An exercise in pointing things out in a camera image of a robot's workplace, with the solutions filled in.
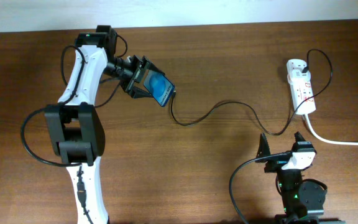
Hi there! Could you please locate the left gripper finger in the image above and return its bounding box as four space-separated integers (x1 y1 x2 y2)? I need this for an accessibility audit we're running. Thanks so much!
149 62 165 75
129 86 152 99

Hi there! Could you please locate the blue screen smartphone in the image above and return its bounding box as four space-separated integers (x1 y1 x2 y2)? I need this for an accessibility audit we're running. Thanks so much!
143 70 175 107

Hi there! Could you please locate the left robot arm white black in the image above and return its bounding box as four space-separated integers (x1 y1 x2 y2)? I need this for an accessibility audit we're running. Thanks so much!
44 25 172 223

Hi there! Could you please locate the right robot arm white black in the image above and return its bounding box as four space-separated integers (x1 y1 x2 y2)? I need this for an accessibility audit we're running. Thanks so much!
257 132 328 223

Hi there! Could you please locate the white power strip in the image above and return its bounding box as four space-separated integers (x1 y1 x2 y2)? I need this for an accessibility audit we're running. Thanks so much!
287 59 316 115

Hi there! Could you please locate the black charger cable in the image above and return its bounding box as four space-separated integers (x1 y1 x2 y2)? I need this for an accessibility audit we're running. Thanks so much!
170 49 334 136

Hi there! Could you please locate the white power strip cord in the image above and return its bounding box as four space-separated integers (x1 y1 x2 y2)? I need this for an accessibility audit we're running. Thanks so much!
302 113 358 148

